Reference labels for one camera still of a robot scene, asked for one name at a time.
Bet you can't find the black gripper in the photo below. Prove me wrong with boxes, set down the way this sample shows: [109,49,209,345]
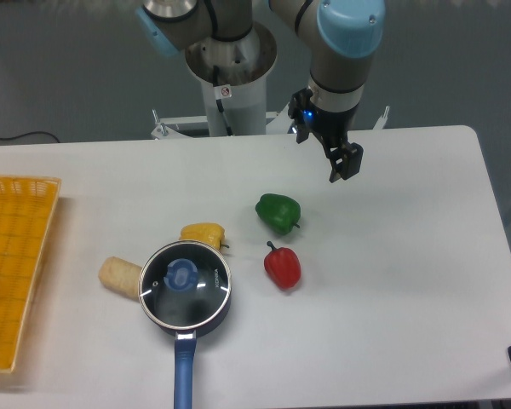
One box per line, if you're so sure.
[288,88,364,183]

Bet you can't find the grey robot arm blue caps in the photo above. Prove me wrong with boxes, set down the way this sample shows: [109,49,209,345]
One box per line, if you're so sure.
[135,1,386,181]

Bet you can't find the glass pot lid blue knob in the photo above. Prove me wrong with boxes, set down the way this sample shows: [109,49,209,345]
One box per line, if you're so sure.
[138,240,233,330]

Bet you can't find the green bell pepper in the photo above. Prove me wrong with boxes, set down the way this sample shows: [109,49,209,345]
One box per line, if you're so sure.
[255,193,301,235]

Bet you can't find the red bell pepper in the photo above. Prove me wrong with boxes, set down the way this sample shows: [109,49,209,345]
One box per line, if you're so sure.
[263,241,301,290]

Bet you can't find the yellow bell pepper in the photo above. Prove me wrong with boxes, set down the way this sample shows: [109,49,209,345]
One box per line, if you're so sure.
[179,222,229,251]

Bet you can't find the beige bread roll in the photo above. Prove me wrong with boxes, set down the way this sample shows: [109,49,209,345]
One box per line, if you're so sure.
[98,256,142,301]

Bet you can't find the yellow woven basket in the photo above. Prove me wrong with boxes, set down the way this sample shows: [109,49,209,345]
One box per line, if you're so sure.
[0,175,61,373]

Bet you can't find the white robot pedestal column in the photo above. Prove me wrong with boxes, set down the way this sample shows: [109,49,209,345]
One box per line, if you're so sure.
[185,22,277,136]

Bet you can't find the blue saucepan with handle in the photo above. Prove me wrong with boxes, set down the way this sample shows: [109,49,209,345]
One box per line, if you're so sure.
[138,240,233,409]

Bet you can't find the black cable on floor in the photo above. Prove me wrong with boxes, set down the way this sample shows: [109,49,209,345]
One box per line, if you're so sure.
[0,131,63,143]

